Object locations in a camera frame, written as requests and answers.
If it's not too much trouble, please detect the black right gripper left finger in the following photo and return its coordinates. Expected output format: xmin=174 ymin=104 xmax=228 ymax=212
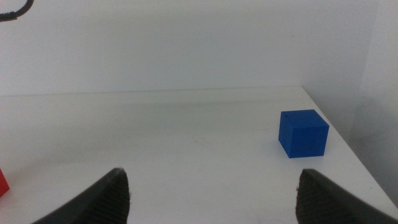
xmin=30 ymin=167 xmax=131 ymax=224

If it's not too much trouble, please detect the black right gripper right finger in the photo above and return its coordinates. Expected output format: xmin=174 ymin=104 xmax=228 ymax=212
xmin=295 ymin=169 xmax=398 ymax=224

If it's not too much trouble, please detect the blue cube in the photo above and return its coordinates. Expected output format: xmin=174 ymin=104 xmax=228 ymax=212
xmin=278 ymin=109 xmax=330 ymax=159

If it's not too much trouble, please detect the red cube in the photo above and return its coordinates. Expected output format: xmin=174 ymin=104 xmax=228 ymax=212
xmin=0 ymin=169 xmax=11 ymax=198

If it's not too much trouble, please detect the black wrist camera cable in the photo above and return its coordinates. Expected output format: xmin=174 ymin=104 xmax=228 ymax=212
xmin=0 ymin=0 xmax=34 ymax=22

